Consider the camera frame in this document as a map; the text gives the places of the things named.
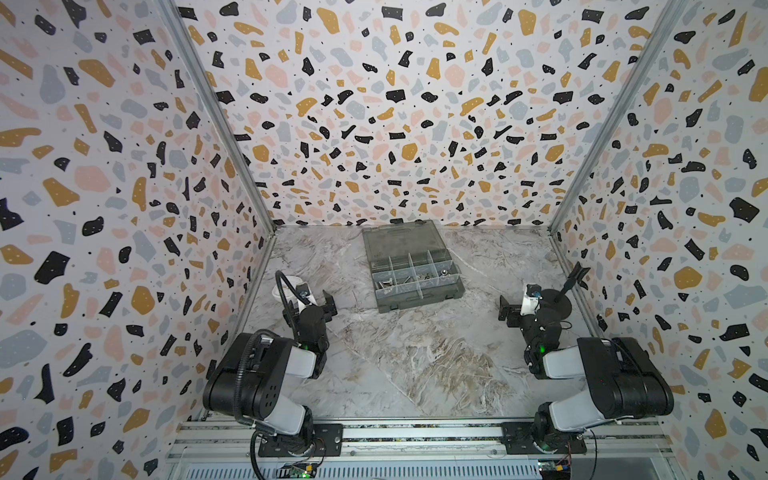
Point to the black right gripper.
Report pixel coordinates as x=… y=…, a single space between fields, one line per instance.
x=512 y=309

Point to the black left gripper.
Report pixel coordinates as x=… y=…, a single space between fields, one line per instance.
x=324 y=310

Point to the clear plastic organizer box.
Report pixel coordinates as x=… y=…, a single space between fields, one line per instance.
x=410 y=266

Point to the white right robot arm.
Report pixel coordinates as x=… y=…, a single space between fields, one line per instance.
x=621 y=381

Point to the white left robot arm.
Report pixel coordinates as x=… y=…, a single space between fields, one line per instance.
x=247 y=383

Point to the white small square box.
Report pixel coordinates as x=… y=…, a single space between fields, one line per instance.
x=283 y=290

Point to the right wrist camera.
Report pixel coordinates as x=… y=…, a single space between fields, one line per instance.
x=531 y=299

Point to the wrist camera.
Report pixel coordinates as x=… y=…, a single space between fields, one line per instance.
x=305 y=296
x=531 y=299

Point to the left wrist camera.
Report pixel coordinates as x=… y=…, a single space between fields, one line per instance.
x=305 y=296

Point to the aluminium corner post left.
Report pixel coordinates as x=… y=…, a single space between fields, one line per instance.
x=178 y=33

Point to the aluminium corner post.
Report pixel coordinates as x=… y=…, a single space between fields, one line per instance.
x=669 y=16
x=178 y=33

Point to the aluminium corner post right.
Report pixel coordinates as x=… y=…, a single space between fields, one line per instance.
x=669 y=16

